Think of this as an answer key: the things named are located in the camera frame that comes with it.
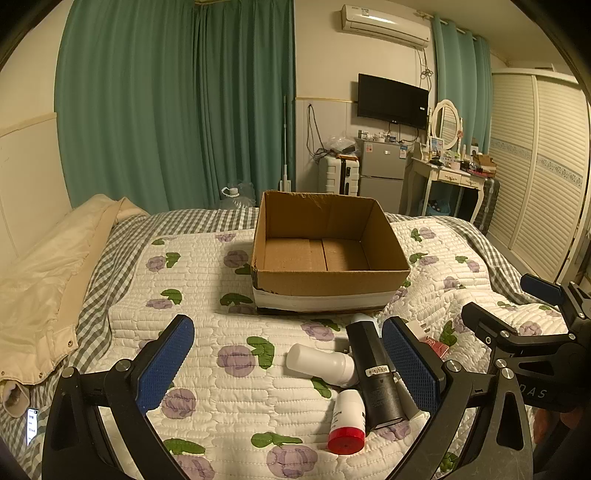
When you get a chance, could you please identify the clear plastic bag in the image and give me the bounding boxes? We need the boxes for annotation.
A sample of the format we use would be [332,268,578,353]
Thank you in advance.
[325,136,359,156]

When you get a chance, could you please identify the white dressing table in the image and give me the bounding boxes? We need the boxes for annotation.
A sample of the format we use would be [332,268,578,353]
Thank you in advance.
[404,156,491,223]

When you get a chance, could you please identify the beige folded duvet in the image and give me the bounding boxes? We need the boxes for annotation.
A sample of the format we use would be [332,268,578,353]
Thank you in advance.
[0,194,149,419]

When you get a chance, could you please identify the white suitcase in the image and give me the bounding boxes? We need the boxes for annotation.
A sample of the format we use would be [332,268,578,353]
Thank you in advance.
[320,154,361,196]

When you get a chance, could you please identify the white flat mop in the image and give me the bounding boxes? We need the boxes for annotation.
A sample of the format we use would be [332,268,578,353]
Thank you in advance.
[278,96,293,193]

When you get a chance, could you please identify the white plastic bottle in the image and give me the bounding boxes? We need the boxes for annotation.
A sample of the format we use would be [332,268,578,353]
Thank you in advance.
[285,344,356,389]

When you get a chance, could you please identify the white bottle with red cap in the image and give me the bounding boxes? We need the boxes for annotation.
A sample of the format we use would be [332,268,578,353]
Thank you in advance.
[327,389,370,456]

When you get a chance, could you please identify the white floral quilt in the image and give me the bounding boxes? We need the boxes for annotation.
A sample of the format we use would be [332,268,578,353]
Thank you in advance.
[78,216,570,480]

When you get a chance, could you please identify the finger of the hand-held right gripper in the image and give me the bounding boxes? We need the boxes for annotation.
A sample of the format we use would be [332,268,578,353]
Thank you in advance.
[521,273,581,319]
[461,302,523,356]

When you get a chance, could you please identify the black wall cables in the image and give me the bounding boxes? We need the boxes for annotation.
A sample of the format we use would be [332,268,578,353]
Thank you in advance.
[307,103,329,161]

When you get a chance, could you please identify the black wall television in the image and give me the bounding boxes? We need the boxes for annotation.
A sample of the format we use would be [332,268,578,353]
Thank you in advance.
[356,73,430,131]

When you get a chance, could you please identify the dark suitcase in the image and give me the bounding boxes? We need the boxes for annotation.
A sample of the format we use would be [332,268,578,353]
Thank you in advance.
[473,177,502,232]

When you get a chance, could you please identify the oval white vanity mirror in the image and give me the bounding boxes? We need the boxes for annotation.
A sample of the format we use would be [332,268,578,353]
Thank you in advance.
[431,99,463,145]

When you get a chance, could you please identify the green curtain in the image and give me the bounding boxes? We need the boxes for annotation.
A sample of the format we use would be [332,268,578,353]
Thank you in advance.
[434,18,493,154]
[194,0,297,210]
[54,0,200,214]

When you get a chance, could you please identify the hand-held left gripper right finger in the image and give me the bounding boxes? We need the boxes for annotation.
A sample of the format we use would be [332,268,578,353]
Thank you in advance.
[381,316,539,480]

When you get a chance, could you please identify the person's right hand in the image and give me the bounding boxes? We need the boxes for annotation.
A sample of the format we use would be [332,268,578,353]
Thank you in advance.
[534,407,591,445]

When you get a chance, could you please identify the cream headboard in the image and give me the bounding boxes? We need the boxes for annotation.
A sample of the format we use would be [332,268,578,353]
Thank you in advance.
[0,111,73,278]

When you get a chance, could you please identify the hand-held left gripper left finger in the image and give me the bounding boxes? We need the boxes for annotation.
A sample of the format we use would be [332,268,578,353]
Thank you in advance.
[42,315,195,480]

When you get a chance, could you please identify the white louvred wardrobe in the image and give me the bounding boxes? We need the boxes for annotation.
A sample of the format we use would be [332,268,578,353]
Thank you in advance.
[485,69,591,283]

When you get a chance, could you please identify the clear water jug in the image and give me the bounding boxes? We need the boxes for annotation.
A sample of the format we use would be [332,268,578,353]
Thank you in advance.
[220,182,255,211]

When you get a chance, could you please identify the red packet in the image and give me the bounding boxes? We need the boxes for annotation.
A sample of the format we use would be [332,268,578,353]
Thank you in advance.
[418,336,451,361]

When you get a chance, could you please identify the brown cardboard box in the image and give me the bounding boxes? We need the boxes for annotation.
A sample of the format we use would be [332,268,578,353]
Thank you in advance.
[250,189,412,316]

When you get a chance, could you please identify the black cosmetic bottle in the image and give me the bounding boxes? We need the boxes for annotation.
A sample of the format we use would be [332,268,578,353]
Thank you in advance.
[346,313,410,433]

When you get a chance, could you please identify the smartphone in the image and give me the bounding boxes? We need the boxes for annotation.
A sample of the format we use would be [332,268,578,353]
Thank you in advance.
[25,407,42,446]

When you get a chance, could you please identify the silver small fridge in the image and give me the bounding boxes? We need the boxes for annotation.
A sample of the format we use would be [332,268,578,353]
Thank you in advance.
[359,138,410,214]

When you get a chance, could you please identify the white air conditioner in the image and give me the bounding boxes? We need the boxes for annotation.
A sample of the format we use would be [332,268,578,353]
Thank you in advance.
[341,4,431,49]

